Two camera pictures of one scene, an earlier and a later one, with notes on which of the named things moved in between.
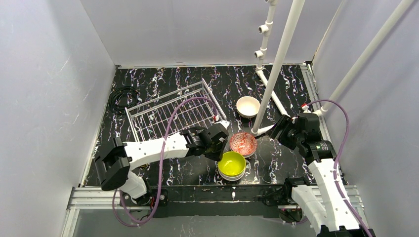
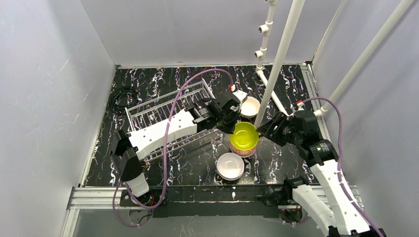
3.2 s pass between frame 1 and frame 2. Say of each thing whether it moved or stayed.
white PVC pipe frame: stayed
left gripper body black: moved
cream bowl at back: stayed
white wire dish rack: stayed
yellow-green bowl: moved
